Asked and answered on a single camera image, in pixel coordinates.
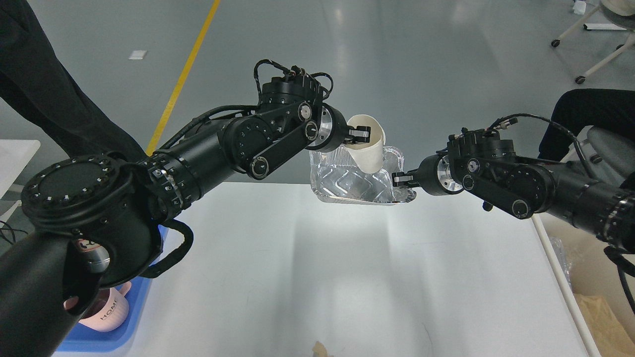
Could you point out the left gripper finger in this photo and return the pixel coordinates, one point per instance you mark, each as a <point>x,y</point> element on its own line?
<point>358,135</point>

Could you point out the pink ribbed mug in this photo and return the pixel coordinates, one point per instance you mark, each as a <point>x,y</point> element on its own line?
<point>110,309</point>

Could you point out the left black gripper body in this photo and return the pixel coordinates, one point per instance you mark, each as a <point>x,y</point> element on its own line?
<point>332,130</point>

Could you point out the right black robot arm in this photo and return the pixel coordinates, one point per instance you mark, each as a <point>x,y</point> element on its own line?
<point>481,163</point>

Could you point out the white paper scrap on floor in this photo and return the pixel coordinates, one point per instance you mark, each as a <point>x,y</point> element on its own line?
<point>138,55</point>

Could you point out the standing person black trousers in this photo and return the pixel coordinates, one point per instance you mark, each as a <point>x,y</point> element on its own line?
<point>38,87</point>

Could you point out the white paper cup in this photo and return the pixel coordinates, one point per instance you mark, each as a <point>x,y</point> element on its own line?
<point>368,156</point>

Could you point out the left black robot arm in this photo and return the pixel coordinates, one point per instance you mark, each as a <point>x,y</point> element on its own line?
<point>100,220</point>

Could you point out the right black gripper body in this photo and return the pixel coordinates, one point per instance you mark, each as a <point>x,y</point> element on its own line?
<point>434,176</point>

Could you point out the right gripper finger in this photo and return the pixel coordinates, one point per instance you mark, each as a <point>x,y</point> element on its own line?
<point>405,179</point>

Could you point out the aluminium foil tray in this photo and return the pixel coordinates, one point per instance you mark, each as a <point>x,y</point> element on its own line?
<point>335,178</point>

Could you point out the seated person black trousers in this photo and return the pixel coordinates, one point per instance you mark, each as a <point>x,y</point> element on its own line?
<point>610,109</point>

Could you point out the brown paper in bin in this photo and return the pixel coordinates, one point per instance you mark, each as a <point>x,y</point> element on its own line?
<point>610,336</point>

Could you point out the blue plastic tray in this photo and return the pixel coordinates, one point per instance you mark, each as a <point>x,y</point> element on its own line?
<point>84,340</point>

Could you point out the white rolling chair base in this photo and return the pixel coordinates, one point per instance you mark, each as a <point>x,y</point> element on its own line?
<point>620,15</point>

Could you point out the white plastic bin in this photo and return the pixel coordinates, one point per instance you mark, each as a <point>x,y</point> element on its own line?
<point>580,266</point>

